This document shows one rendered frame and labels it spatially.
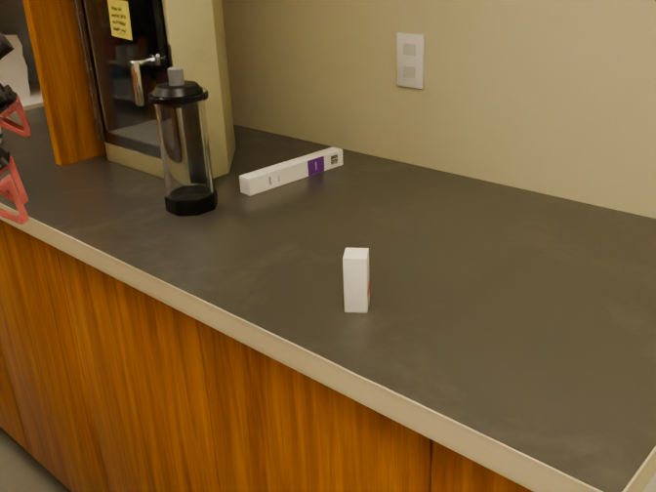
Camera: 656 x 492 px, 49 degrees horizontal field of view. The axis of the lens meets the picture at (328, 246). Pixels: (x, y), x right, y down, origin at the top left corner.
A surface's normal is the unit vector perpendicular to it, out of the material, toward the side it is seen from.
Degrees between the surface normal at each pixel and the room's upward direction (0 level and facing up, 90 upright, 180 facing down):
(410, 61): 90
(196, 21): 90
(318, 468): 90
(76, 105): 90
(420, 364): 0
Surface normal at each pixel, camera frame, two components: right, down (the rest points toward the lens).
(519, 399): -0.04, -0.91
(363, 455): -0.67, 0.33
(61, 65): 0.74, 0.25
